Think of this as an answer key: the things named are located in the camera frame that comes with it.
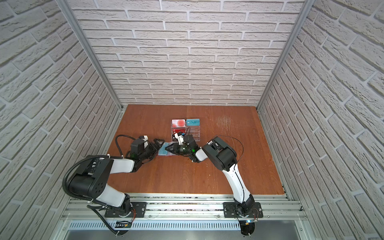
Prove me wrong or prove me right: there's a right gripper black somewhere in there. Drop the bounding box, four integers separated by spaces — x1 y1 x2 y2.
165 143 193 156

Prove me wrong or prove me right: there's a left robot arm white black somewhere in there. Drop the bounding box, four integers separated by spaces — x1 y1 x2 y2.
62 136 165 216

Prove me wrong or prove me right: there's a clear acrylic card display stand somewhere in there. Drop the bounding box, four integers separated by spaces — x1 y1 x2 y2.
171 121 201 142

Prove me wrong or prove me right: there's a red leather card wallet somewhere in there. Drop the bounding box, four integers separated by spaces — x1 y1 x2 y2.
157 142 178 157

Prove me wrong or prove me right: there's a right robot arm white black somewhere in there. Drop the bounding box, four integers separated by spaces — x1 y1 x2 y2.
165 135 255 216

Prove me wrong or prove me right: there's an aluminium mounting rail frame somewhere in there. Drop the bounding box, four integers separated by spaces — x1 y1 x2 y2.
51 193 315 240

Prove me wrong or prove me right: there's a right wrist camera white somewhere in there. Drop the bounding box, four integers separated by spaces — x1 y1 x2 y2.
174 133 185 145

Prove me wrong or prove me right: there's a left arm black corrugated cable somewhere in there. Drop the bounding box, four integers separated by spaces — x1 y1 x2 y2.
62 134 136 199

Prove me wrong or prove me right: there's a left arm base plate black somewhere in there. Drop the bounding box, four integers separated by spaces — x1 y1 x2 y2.
105 202 147 218

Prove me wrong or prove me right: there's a teal VIP card in stand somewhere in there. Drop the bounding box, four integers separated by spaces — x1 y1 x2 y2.
186 119 200 127

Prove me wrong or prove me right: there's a red VIP card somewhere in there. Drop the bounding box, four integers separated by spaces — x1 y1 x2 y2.
172 129 186 135

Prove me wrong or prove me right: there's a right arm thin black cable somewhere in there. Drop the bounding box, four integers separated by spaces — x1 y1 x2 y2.
184 126 244 169

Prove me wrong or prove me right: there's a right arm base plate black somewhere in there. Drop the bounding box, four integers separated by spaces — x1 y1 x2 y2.
223 202 264 219

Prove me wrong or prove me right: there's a small circuit board left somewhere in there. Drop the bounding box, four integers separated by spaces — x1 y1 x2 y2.
115 221 132 229

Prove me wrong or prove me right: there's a white red circle card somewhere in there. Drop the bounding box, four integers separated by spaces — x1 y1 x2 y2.
172 119 186 128

